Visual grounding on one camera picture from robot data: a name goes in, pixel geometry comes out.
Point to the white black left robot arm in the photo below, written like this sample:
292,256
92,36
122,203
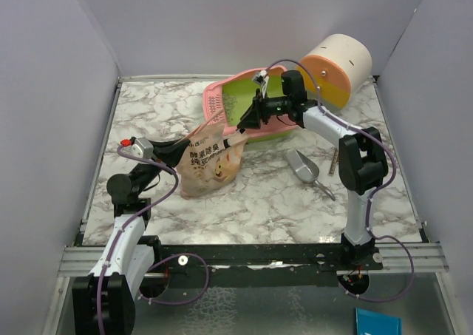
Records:
104,300

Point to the aluminium frame rail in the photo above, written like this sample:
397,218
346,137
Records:
421,258

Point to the black base crossbar plate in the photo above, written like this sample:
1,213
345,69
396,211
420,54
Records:
256,265

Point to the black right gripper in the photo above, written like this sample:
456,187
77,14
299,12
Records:
250,120

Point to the orange drawer storage cabinet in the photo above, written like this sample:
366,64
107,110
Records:
339,65

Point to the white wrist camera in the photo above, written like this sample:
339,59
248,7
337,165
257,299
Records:
261,78
137,147

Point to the metal litter scoop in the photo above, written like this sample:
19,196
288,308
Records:
306,170

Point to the pink cat litter bag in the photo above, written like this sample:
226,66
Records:
205,166

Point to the pink green litter box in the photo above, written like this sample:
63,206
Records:
243,88

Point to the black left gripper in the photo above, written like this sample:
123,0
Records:
170,152

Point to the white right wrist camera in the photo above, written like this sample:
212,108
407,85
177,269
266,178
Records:
261,78

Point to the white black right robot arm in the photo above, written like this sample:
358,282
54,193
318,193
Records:
362,163

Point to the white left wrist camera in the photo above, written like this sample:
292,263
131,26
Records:
137,147

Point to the blue card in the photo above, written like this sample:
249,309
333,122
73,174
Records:
373,323

